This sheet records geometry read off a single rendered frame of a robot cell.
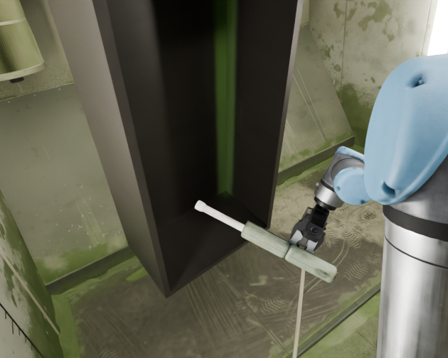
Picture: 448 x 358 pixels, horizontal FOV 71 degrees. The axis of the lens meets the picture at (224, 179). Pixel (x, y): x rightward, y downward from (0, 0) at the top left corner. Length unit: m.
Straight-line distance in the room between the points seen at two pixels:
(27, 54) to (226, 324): 1.70
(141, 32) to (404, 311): 1.03
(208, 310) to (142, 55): 1.31
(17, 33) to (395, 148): 1.84
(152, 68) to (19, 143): 1.26
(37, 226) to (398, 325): 2.03
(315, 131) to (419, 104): 2.65
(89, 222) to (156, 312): 0.70
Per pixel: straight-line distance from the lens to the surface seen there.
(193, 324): 1.81
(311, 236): 0.93
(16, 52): 1.93
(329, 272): 1.03
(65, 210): 2.17
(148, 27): 1.15
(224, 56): 1.36
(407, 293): 0.31
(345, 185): 0.81
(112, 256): 2.18
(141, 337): 1.85
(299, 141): 2.75
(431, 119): 0.24
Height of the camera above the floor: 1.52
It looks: 32 degrees down
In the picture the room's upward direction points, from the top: 9 degrees counter-clockwise
